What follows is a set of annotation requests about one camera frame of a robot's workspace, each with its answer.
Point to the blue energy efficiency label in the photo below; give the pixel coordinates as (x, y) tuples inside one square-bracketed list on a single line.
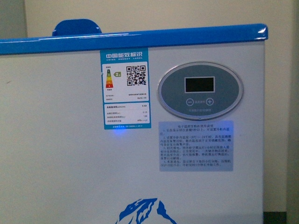
[(125, 88)]

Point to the oval grey temperature control panel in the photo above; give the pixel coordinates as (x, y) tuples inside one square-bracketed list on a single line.
[(200, 90)]

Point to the sliding glass lid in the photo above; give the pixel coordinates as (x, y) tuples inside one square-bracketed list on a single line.
[(76, 27)]

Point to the white chest freezer blue rim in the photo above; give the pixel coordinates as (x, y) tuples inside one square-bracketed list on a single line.
[(59, 165)]

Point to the pale instruction sticker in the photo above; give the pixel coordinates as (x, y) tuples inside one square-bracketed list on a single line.
[(206, 146)]

